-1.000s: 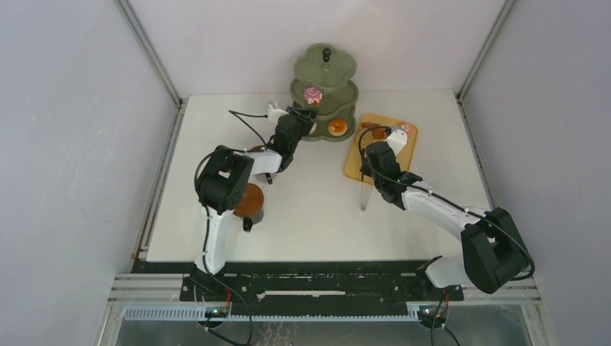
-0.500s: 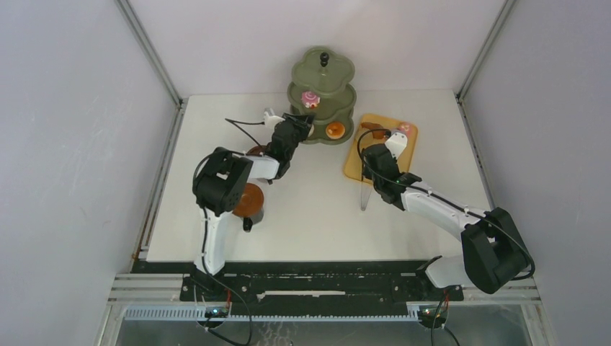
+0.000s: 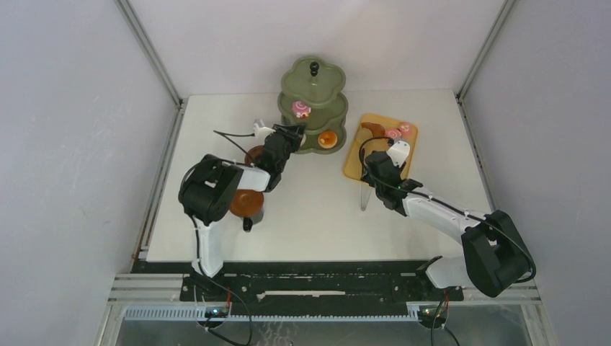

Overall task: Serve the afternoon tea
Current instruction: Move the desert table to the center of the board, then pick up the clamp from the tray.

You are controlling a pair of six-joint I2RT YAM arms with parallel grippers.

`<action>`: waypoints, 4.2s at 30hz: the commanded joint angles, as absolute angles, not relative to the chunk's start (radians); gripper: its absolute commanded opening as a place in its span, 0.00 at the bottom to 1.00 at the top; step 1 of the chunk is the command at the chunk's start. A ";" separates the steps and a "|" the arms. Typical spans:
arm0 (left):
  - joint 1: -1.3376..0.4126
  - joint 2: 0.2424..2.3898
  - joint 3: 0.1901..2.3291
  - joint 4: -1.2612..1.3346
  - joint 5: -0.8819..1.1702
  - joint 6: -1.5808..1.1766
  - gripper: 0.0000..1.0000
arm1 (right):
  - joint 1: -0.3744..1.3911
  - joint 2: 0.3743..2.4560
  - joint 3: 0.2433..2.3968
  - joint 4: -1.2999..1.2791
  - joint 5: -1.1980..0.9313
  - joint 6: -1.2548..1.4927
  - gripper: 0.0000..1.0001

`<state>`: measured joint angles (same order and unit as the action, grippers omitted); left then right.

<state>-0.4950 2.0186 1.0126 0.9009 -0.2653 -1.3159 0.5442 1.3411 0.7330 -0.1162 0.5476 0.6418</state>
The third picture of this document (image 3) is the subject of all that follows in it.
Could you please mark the green three-tier dessert stand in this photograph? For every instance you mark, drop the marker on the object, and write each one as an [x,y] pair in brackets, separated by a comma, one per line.
[318,84]

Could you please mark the brown croissant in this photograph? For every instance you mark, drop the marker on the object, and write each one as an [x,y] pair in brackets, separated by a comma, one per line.
[376,129]

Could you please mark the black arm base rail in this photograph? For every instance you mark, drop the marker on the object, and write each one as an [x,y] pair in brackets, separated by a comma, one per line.
[278,290]

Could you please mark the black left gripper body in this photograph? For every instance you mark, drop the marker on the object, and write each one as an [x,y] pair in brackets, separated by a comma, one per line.
[292,141]

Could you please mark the pink strawberry cake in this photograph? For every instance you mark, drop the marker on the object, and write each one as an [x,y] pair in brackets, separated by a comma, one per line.
[406,129]

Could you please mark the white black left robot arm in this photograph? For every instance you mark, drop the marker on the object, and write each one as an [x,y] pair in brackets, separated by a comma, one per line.
[208,187]

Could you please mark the pink swirl cake slice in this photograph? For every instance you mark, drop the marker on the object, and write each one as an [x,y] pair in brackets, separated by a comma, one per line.
[394,133]

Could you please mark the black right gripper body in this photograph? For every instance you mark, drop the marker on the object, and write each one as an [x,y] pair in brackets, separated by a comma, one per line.
[372,182]

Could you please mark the black metal food tongs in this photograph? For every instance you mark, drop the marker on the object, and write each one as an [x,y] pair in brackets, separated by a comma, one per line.
[365,193]

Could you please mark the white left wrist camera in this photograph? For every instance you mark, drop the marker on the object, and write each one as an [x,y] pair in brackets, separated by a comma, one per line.
[260,130]

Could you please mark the orange glazed donut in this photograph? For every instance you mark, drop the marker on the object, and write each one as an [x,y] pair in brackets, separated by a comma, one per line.
[327,139]

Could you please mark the purple swirl cake slice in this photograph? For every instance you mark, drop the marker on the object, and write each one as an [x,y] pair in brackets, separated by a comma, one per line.
[300,109]

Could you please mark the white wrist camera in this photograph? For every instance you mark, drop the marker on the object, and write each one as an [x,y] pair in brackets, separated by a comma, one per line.
[260,130]
[399,153]

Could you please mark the brown saucer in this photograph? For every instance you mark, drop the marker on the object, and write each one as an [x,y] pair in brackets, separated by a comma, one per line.
[246,203]

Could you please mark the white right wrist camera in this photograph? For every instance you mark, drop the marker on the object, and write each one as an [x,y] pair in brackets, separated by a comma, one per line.
[399,153]

